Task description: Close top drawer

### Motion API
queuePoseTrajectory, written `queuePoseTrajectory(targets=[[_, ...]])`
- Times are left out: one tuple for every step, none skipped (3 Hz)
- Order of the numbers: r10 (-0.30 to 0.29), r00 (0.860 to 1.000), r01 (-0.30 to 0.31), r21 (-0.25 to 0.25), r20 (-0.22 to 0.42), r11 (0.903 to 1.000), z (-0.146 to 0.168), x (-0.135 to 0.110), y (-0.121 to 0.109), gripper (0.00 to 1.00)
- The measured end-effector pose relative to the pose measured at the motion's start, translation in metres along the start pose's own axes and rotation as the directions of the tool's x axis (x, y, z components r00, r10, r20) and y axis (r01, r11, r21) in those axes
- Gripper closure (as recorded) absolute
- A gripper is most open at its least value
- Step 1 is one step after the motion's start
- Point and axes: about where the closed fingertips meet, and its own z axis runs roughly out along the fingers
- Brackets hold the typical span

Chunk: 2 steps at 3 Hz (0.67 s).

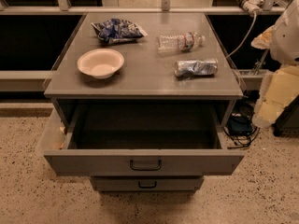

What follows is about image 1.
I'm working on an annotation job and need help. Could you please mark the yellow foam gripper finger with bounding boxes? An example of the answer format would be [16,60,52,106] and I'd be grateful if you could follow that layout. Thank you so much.
[251,26,274,49]

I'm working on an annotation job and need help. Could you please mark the grey top drawer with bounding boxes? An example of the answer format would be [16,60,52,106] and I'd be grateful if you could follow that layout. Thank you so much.
[44,104,244,176]

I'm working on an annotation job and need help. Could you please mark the grey drawer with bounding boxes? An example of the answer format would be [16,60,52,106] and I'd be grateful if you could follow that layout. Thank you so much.
[44,104,244,176]
[90,176,204,192]

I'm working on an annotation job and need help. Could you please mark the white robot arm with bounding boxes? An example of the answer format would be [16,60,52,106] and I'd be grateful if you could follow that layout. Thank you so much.
[251,0,299,65]

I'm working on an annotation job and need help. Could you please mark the grey metal drawer cabinet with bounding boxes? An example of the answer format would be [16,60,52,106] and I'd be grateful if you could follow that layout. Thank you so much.
[43,11,244,129]

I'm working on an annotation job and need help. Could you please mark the grey bottom drawer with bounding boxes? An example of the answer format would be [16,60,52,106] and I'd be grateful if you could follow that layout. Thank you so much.
[90,176,204,192]

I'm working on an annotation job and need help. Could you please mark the white power strip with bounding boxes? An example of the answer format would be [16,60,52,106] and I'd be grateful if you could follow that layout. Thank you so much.
[236,0,263,16]

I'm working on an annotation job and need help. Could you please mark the clear plastic water bottle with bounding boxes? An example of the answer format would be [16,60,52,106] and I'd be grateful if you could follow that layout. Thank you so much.
[156,32,206,52]

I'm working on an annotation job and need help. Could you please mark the crushed silver blue can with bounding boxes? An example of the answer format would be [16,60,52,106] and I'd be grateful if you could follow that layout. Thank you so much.
[175,58,218,77]

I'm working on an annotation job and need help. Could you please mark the blue chip bag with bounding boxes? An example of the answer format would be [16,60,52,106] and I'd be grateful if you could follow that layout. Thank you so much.
[91,18,148,45]

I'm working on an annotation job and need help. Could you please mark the white paper bowl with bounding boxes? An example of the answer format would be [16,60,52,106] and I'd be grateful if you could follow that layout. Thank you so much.
[77,49,124,79]

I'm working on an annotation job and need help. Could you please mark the white power cable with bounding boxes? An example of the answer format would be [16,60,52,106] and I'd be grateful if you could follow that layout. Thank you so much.
[225,10,258,60]

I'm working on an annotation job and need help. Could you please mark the black cables on floor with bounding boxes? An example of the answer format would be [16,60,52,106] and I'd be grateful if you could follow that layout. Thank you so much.
[223,100,261,150]

